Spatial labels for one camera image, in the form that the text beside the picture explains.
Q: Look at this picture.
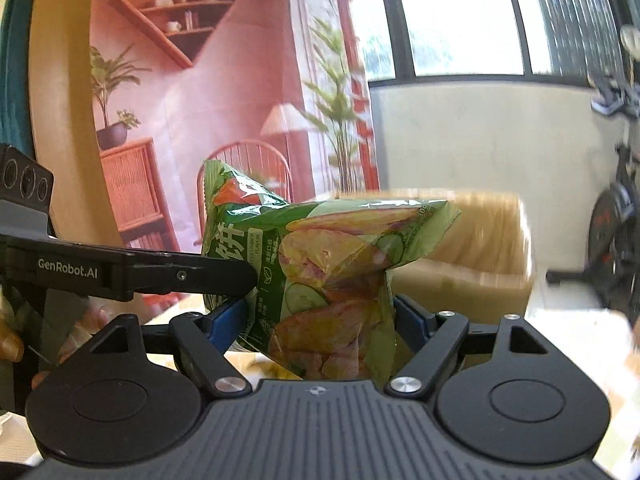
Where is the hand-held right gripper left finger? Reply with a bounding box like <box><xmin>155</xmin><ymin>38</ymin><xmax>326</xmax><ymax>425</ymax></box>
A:
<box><xmin>85</xmin><ymin>297</ymin><xmax>253</xmax><ymax>397</ymax></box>

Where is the pink room wall poster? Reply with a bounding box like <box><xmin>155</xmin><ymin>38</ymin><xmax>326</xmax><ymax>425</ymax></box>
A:
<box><xmin>88</xmin><ymin>0</ymin><xmax>382</xmax><ymax>312</ymax></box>

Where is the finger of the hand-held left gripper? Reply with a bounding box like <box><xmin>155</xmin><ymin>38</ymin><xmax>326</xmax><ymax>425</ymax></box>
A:
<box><xmin>125</xmin><ymin>249</ymin><xmax>259</xmax><ymax>297</ymax></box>

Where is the black framed window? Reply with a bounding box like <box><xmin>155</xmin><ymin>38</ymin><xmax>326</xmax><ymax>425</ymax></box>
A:
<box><xmin>367</xmin><ymin>0</ymin><xmax>628</xmax><ymax>83</ymax></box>

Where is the teal curtain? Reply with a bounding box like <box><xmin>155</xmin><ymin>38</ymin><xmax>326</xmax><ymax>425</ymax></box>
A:
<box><xmin>0</xmin><ymin>0</ymin><xmax>37</xmax><ymax>162</ymax></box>

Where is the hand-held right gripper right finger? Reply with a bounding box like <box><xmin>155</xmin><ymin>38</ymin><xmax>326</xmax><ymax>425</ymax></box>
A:
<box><xmin>385</xmin><ymin>295</ymin><xmax>551</xmax><ymax>397</ymax></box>

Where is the brown cardboard box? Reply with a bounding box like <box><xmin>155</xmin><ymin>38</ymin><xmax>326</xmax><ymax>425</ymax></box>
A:
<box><xmin>385</xmin><ymin>188</ymin><xmax>538</xmax><ymax>322</ymax></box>

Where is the green chip bag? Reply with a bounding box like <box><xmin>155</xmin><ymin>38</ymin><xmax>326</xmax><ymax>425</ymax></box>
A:
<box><xmin>197</xmin><ymin>159</ymin><xmax>462</xmax><ymax>384</ymax></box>

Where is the floral checkered tablecloth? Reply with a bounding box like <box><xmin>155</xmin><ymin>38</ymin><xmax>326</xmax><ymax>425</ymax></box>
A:
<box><xmin>142</xmin><ymin>305</ymin><xmax>640</xmax><ymax>467</ymax></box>

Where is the black exercise bike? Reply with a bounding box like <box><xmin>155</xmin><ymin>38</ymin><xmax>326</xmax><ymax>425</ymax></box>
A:
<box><xmin>546</xmin><ymin>24</ymin><xmax>640</xmax><ymax>332</ymax></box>

